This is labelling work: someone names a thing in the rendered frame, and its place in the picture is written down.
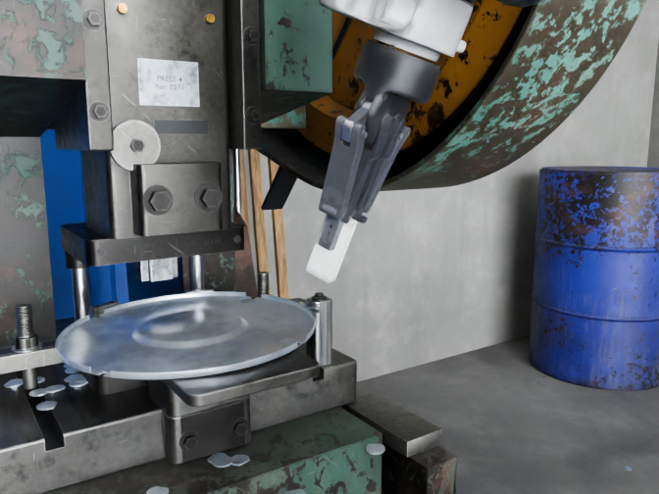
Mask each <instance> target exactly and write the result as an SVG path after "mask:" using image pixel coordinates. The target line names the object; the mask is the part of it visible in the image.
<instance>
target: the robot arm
mask: <svg viewBox="0 0 659 494"><path fill-rule="evenodd" d="M495 1H498V2H500V3H503V4H506V5H508V6H514V7H520V8H523V7H528V6H531V5H534V4H536V3H538V2H541V1H543V0H495ZM474 3H475V0H319V4H320V6H322V7H324V8H326V9H328V10H331V11H334V12H336V13H339V14H340V15H343V16H345V17H348V18H350V19H353V20H355V21H359V22H364V25H367V26H370V27H372V28H374V29H375V30H376V32H375V35H374V39H376V40H378V41H381V42H384V43H386V44H389V45H390V47H387V46H384V45H381V44H379V43H376V42H374V41H372V40H369V39H368V41H367V42H364V45H363V48H362V51H361V54H360V57H359V59H358V62H357V65H356V68H355V71H354V75H355V77H356V78H357V79H358V80H360V81H362V82H364V83H365V88H364V90H363V92H362V94H361V96H360V97H359V99H358V101H357V103H356V105H355V109H354V111H353V114H352V116H351V117H349V118H347V117H344V116H343V115H340V116H338V117H337V119H336V121H335V130H334V142H333V146H332V150H331V155H330V159H329V166H328V170H327V175H326V179H325V183H324V187H323V191H322V196H321V200H320V204H319V210H320V211H322V212H324V213H326V216H325V219H324V222H323V224H322V227H321V230H320V233H319V235H318V238H317V241H316V244H315V246H314V249H313V252H312V255H311V257H310V260H309V263H308V265H307V268H306V272H308V273H310V274H312V275H314V276H316V277H317V278H319V279H321V280H323V281H324V282H326V283H331V282H333V281H335V279H336V276H337V274H338V271H339V269H340V266H341V264H342V261H343V258H344V256H345V253H346V251H347V248H348V245H349V243H350V240H351V238H352V235H353V232H354V230H355V227H356V225H357V222H360V223H365V222H366V221H367V220H368V218H367V217H365V216H363V212H364V213H366V214H367V213H369V212H370V210H371V208H372V206H373V204H374V202H375V200H376V198H377V196H378V194H379V192H380V188H381V186H382V184H383V182H384V180H385V178H386V176H387V174H388V172H389V170H390V168H391V166H392V164H393V162H394V160H395V158H396V156H397V153H398V151H399V149H400V148H401V146H402V145H403V143H404V142H405V140H406V138H407V137H408V135H409V134H410V127H407V126H405V122H406V120H405V119H406V117H407V114H408V109H409V105H410V101H413V102H416V103H421V104H424V103H427V102H428V101H429V100H430V98H431V94H432V92H433V89H434V87H435V84H436V82H437V79H438V77H439V74H440V69H439V68H440V66H437V65H435V64H432V63H429V62H427V61H424V60H421V59H419V58H416V57H413V56H411V55H408V54H405V53H403V52H400V51H397V50H395V49H394V47H397V48H399V49H402V50H404V51H407V52H410V53H412V54H415V55H417V56H420V57H423V58H425V59H428V60H431V61H434V62H437V60H438V58H439V56H440V54H443V55H446V56H450V57H453V58H454V55H455V53H456V52H458V53H463V51H464V50H465V48H466V42H465V41H463V40H461V39H462V36H463V34H464V31H465V29H466V26H467V24H468V22H469V19H470V16H471V14H472V11H473V8H474ZM355 220H356V221H355Z"/></svg>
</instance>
